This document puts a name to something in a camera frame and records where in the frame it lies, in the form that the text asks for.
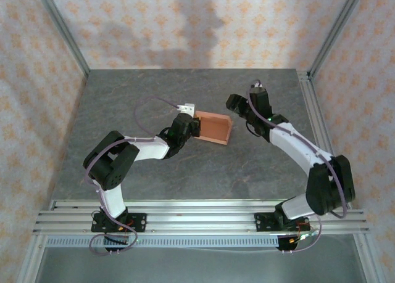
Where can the orange paper box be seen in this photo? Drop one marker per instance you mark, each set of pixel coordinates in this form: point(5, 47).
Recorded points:
point(213, 129)

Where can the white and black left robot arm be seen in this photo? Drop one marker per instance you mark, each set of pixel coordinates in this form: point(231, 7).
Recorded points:
point(151, 149)

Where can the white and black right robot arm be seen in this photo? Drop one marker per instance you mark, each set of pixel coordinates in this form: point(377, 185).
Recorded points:
point(293, 144)

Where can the small green circuit board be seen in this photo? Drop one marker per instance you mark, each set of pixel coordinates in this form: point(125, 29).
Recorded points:
point(305, 236)

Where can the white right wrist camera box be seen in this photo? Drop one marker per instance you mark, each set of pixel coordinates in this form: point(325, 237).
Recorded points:
point(257, 85)

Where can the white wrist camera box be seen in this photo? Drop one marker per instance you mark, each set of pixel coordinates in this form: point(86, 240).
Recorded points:
point(187, 108)
point(257, 85)

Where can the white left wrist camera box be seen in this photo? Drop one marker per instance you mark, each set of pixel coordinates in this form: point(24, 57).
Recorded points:
point(187, 108)

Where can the aluminium side rail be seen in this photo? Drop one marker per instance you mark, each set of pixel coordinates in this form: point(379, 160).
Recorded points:
point(311, 104)

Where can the aluminium mounting rail frame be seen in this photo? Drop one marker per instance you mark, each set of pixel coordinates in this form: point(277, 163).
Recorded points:
point(200, 218)

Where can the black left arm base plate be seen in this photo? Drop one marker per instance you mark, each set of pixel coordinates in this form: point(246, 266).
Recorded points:
point(140, 223)

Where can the aluminium frame post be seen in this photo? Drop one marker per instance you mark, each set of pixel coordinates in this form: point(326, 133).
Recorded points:
point(62, 30)
point(334, 30)

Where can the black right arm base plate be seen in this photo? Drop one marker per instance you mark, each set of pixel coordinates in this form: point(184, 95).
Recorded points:
point(260, 223)

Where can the aluminium frame leg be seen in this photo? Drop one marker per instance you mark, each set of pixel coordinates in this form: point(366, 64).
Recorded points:
point(367, 261)
point(32, 261)

